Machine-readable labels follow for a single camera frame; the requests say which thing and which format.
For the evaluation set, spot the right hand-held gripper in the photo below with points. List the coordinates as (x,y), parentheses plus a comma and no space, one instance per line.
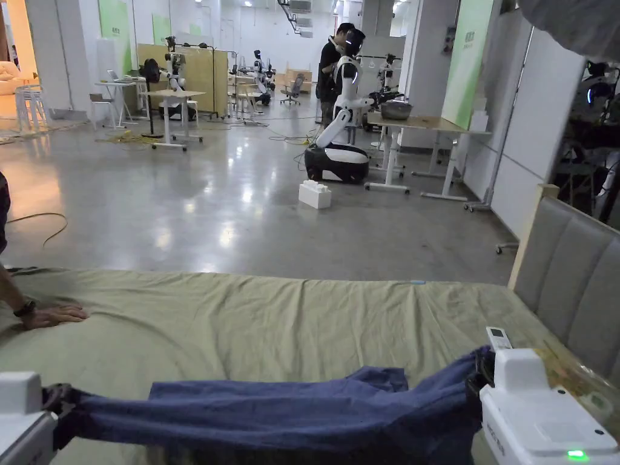
(528,416)

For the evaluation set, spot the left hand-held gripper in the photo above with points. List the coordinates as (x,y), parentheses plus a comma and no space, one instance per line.
(19,416)

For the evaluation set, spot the dark blue shirt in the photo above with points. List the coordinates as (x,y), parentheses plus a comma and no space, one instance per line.
(271,416)

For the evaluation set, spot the white remote control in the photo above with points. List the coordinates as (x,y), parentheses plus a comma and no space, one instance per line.
(499,338)

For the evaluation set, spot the clear plastic bag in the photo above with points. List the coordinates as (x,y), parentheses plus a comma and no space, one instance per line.
(574,375)

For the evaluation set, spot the grey padded headboard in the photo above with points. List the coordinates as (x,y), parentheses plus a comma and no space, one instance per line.
(571,271)

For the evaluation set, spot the bed with pale green sheet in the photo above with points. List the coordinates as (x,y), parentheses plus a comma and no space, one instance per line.
(271,319)

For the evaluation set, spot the white plastic block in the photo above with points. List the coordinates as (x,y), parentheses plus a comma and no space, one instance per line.
(315,195)

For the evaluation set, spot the white humanoid robot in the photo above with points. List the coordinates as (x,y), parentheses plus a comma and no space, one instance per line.
(339,150)
(261,72)

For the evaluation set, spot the dark humanoid robot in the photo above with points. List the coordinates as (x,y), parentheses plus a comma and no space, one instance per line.
(593,111)

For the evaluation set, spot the robot with white arms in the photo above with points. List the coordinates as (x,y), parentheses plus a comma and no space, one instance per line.
(175,68)

